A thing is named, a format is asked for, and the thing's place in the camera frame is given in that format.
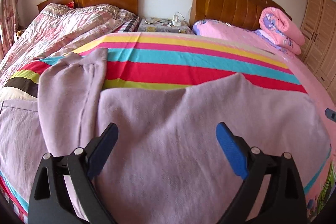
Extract pink floral quilt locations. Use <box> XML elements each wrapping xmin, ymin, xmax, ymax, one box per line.
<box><xmin>1</xmin><ymin>3</ymin><xmax>138</xmax><ymax>87</ymax></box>

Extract lilac fleece pants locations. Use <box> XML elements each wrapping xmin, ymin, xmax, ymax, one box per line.
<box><xmin>1</xmin><ymin>48</ymin><xmax>331</xmax><ymax>223</ymax></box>

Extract pink floral bed sheet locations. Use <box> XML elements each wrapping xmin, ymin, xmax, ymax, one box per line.
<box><xmin>192</xmin><ymin>19</ymin><xmax>335</xmax><ymax>223</ymax></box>

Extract light wooden wardrobe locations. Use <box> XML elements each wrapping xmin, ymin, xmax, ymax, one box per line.
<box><xmin>299</xmin><ymin>0</ymin><xmax>336</xmax><ymax>102</ymax></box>

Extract rolled pink floral duvet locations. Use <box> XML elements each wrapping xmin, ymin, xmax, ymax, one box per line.
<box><xmin>259</xmin><ymin>7</ymin><xmax>305</xmax><ymax>56</ymax></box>

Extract nightstand with floral cover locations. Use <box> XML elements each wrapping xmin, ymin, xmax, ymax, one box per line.
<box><xmin>137</xmin><ymin>18</ymin><xmax>194</xmax><ymax>35</ymax></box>

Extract plaid checkered bed sheet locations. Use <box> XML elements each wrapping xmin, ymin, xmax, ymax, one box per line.
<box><xmin>114</xmin><ymin>15</ymin><xmax>140</xmax><ymax>33</ymax></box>

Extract rainbow striped blanket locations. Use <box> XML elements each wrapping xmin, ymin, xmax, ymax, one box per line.
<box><xmin>1</xmin><ymin>33</ymin><xmax>318</xmax><ymax>222</ymax></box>

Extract right wooden headboard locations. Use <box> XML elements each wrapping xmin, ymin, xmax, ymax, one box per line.
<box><xmin>189</xmin><ymin>0</ymin><xmax>284</xmax><ymax>30</ymax></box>

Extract pink floral curtain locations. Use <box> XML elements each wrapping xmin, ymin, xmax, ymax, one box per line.
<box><xmin>0</xmin><ymin>0</ymin><xmax>19</xmax><ymax>60</ymax></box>

